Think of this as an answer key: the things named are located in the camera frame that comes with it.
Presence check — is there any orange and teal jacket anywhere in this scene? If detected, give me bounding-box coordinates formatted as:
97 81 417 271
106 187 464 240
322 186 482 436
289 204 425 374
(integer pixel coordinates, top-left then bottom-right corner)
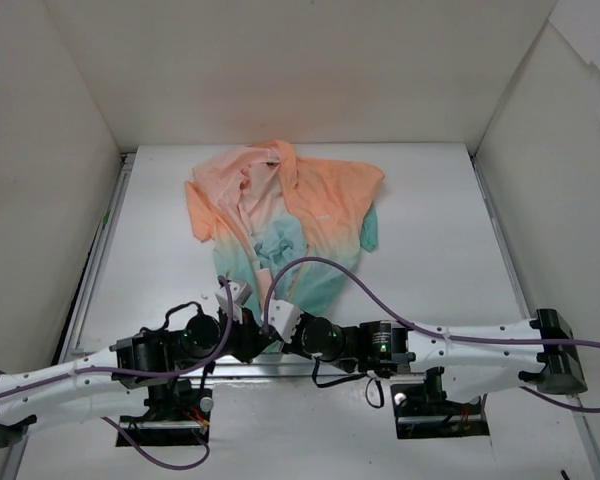
185 140 385 315

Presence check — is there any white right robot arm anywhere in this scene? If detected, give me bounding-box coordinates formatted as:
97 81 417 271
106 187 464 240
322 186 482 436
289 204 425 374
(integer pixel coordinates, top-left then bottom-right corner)
268 301 587 412

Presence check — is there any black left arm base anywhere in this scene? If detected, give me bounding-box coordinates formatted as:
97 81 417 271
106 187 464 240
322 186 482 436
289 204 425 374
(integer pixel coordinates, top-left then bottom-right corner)
118 379 214 447

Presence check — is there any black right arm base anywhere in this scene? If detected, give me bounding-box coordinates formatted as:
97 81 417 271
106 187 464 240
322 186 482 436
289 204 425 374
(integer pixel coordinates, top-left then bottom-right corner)
390 384 490 440

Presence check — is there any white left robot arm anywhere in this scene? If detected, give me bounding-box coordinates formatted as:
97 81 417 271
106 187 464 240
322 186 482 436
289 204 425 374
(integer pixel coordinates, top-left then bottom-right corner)
0 313 274 449

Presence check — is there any aluminium table edge rail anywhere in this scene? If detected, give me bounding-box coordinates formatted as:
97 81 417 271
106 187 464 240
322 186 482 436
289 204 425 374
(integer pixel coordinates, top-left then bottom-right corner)
199 349 486 384

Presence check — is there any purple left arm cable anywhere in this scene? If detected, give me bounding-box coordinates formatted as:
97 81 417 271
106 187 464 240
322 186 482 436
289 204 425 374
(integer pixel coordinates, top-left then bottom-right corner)
0 272 236 471

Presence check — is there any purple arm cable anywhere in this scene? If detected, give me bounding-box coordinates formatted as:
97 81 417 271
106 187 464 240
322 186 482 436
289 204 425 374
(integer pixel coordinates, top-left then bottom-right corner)
0 272 236 471
262 256 600 415

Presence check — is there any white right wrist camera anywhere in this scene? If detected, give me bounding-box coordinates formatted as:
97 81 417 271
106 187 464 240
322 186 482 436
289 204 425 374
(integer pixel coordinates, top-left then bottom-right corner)
261 300 303 340

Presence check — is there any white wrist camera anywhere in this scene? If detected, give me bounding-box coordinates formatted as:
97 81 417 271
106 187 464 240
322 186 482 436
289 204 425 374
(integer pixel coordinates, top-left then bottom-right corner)
261 300 303 340
215 280 252 323

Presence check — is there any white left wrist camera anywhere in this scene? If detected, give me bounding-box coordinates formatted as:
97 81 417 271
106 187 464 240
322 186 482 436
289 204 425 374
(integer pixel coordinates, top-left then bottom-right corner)
215 280 252 323

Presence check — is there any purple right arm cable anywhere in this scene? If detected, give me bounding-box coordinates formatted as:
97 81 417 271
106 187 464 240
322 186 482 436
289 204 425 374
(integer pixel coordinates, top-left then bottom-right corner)
262 256 600 415

